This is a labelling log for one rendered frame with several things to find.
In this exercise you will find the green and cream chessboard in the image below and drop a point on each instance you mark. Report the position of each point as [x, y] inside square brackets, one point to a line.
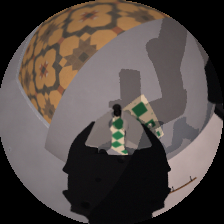
[142, 111]

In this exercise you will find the white pawn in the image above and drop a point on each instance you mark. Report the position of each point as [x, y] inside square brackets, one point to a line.
[150, 126]

